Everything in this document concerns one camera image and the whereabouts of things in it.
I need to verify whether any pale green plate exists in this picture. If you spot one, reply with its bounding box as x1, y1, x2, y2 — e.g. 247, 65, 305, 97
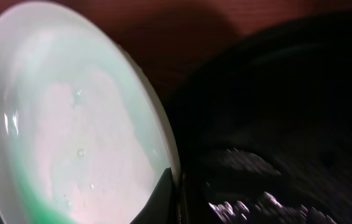
0, 1, 180, 223

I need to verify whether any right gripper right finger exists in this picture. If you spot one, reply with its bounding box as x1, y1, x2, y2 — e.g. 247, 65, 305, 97
180, 173, 212, 224

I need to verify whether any round black tray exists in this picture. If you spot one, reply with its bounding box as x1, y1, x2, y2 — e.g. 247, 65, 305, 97
165, 10, 352, 223

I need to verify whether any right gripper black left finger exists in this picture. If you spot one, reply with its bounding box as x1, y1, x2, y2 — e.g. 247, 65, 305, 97
131, 168, 178, 224

